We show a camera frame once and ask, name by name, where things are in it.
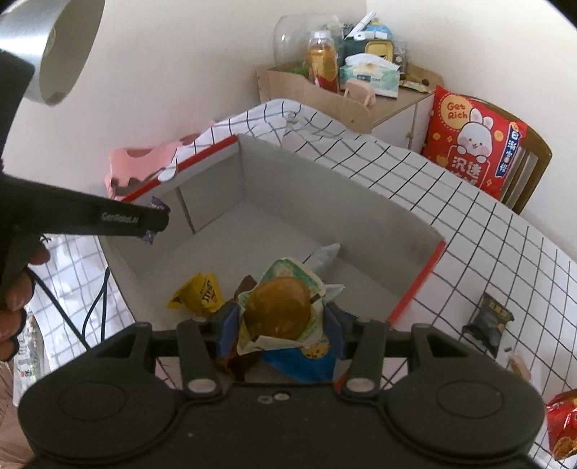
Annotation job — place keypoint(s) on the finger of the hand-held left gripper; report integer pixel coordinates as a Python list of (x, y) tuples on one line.
[(112, 217)]

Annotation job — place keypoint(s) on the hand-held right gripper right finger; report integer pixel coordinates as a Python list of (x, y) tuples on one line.
[(336, 327)]

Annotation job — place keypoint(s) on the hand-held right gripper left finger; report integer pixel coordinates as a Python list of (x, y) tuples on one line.
[(227, 327)]

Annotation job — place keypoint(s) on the brown cookie packet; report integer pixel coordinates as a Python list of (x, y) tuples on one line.
[(239, 365)]

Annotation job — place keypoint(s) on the yellow candy packet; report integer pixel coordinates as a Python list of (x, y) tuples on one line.
[(198, 293)]

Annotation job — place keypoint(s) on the purple candy packet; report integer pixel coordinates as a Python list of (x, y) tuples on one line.
[(160, 204)]

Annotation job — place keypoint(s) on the round yellow pastry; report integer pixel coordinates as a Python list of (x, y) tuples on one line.
[(279, 311)]

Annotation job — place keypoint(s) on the blue cookie packet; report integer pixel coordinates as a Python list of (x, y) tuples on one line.
[(297, 365)]

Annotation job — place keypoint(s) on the white and red snack packet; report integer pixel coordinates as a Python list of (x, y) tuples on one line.
[(322, 259)]

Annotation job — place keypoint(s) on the red cardboard box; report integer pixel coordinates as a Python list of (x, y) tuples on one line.
[(288, 189)]

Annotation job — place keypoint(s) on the black snack packet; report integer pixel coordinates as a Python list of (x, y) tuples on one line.
[(489, 322)]

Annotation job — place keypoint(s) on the orange-red chips bag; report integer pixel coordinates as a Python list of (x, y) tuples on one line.
[(563, 419)]

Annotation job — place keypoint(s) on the person's left hand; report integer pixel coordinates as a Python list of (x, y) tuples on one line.
[(16, 297)]

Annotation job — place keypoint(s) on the pink printed cloth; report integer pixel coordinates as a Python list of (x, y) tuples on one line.
[(139, 158)]

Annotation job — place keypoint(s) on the clear printed plastic bottle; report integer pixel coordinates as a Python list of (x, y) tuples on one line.
[(30, 356)]

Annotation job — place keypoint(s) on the silver lamp shade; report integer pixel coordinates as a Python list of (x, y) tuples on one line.
[(54, 49)]

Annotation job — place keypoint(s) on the white checked tablecloth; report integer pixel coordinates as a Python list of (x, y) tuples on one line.
[(473, 225)]

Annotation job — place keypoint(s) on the small tan candy wrapper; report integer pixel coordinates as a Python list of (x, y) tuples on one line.
[(519, 367)]

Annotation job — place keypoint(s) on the light wooden side cabinet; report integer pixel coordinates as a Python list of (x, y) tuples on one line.
[(324, 99)]

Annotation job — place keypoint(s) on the red rabbit print cushion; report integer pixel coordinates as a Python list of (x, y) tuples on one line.
[(469, 140)]

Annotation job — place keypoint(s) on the pink small stool toy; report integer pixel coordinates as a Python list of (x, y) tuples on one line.
[(359, 92)]

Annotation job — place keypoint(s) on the tissue pack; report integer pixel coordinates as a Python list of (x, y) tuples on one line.
[(369, 76)]

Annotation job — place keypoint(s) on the flat small packet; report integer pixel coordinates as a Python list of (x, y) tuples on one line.
[(414, 83)]

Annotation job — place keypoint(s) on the wooden chair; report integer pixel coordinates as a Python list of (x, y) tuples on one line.
[(536, 162)]

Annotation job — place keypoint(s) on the orange juice bottle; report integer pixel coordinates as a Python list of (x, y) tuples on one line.
[(323, 63)]

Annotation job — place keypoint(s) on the small clear container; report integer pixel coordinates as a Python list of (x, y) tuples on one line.
[(401, 56)]

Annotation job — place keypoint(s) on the dark green box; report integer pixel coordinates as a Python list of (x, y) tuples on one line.
[(378, 47)]

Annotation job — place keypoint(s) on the blue and white small item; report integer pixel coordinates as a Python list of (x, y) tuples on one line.
[(379, 30)]

